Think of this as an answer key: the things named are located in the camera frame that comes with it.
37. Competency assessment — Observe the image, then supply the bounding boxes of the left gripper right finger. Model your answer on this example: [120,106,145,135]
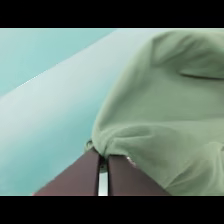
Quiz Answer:
[107,154,172,197]

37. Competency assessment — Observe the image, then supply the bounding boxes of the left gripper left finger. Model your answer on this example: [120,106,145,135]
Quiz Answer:
[33,147,102,197]

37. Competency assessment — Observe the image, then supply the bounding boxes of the pale green shirt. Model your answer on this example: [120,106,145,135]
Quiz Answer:
[85,29,224,197]

